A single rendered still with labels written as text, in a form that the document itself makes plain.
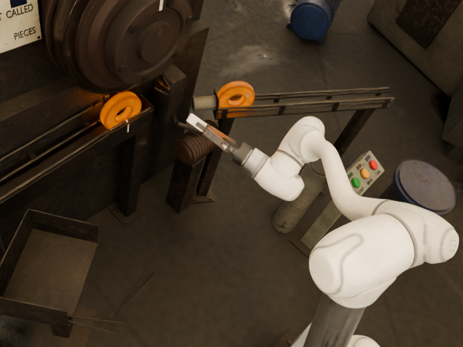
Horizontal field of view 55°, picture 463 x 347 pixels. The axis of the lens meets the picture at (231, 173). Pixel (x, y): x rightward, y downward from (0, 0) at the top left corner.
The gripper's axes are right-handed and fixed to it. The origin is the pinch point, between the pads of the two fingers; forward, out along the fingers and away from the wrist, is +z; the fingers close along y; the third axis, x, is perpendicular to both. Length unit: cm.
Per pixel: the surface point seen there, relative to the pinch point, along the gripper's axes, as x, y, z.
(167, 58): 13.4, -13.6, 16.0
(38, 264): -56, -32, 11
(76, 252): -49, -26, 5
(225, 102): 7.3, 31.2, -0.3
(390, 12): 117, 239, -44
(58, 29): 7, -40, 35
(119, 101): -8.6, -3.4, 25.1
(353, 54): 73, 219, -39
